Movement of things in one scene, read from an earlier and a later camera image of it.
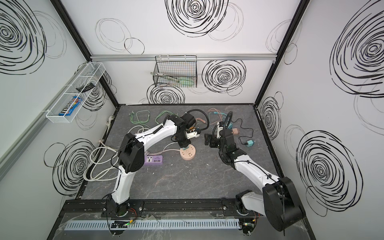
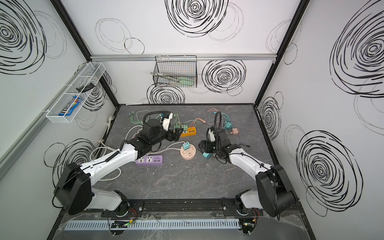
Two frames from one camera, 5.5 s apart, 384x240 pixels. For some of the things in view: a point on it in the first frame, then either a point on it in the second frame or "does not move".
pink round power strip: (189, 153) does not move
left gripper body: (183, 142) to (174, 132)
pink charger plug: (235, 131) does not move
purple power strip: (153, 160) does not move
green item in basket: (186, 83) does not move
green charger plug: (249, 143) to (207, 155)
